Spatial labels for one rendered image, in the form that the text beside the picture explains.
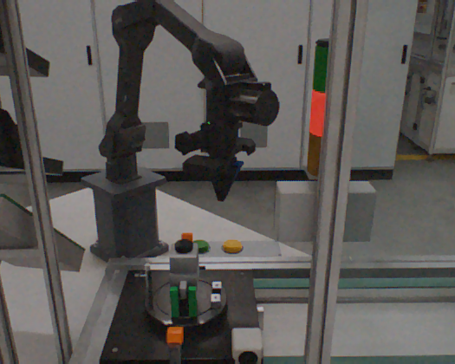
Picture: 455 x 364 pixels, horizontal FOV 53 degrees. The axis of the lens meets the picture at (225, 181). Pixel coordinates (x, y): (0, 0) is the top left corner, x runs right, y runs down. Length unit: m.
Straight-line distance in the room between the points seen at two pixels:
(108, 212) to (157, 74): 2.67
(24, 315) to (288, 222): 0.64
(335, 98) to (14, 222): 0.46
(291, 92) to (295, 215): 3.18
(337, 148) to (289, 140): 3.30
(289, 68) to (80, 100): 1.66
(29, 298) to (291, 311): 0.56
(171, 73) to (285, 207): 3.15
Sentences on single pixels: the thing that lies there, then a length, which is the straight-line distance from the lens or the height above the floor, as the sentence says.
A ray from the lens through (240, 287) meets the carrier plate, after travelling 0.86.
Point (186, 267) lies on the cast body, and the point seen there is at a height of 1.07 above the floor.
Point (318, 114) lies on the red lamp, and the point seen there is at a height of 1.34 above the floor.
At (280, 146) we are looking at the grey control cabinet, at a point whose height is 0.31.
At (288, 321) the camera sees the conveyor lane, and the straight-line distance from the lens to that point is 0.88.
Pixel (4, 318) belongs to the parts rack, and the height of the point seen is 1.11.
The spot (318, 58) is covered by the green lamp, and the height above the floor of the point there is 1.40.
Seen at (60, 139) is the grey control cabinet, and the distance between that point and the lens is 3.98.
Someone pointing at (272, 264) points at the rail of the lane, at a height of 0.96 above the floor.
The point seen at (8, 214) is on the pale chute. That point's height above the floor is 1.19.
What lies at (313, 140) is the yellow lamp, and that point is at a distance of 0.55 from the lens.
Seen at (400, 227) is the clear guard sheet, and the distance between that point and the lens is 0.60.
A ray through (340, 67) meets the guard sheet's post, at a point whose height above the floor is 1.39.
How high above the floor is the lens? 1.46
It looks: 22 degrees down
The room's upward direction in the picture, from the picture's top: straight up
